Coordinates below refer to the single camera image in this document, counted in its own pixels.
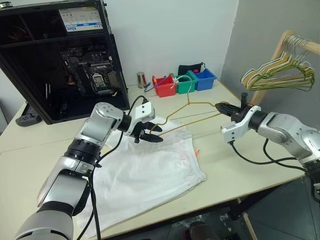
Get black open computer case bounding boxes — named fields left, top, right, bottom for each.
left=0, top=0, right=131, bottom=125

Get orange wires in case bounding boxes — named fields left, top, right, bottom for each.
left=8, top=24, right=29, bottom=41

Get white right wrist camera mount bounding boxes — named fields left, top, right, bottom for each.
left=220, top=105, right=262, bottom=144

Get white blue power supply label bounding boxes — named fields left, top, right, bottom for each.
left=58, top=8, right=105, bottom=34

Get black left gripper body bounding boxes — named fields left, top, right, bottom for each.
left=129, top=121, right=154, bottom=144

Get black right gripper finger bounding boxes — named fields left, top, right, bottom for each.
left=215, top=104, right=234, bottom=117
left=215, top=101, right=236, bottom=111

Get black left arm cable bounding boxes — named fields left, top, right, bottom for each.
left=79, top=95, right=151, bottom=240

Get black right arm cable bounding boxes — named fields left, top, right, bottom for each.
left=230, top=138, right=310, bottom=173

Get blue plastic bin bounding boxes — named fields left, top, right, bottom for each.
left=193, top=67, right=217, bottom=92

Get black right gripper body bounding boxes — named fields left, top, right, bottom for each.
left=230, top=92, right=252, bottom=124

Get silver metal can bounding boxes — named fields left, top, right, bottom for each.
left=136, top=71, right=148, bottom=89

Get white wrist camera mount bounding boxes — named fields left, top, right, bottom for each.
left=220, top=105, right=262, bottom=144
left=128, top=101, right=156, bottom=137

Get yellow wire hanger white hook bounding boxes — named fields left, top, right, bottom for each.
left=159, top=74, right=227, bottom=139

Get dark rounded shape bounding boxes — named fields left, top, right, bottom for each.
left=187, top=220, right=214, bottom=240

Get bunch of hangers on rack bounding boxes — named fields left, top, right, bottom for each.
left=243, top=37, right=316, bottom=91

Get red plastic bin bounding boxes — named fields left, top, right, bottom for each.
left=152, top=73, right=177, bottom=98

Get grey game controller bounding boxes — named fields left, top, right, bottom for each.
left=15, top=103, right=42, bottom=127

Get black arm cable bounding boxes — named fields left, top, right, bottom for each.
left=79, top=95, right=151, bottom=240
left=230, top=138, right=310, bottom=173

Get black fabric pouch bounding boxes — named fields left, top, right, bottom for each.
left=177, top=62, right=207, bottom=75

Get computer motherboard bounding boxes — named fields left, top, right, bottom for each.
left=59, top=46, right=118, bottom=97

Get green wire hanger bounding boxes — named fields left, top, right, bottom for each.
left=246, top=39, right=316, bottom=93

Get white shorts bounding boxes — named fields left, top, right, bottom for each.
left=76, top=125, right=208, bottom=239

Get wooden clothes rack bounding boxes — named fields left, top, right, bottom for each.
left=249, top=29, right=320, bottom=106

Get green plastic bin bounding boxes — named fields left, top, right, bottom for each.
left=173, top=70, right=199, bottom=95

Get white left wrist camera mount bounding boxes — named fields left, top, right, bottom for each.
left=128, top=101, right=156, bottom=137

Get white cables bundle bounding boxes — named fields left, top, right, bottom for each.
left=169, top=75, right=186, bottom=90

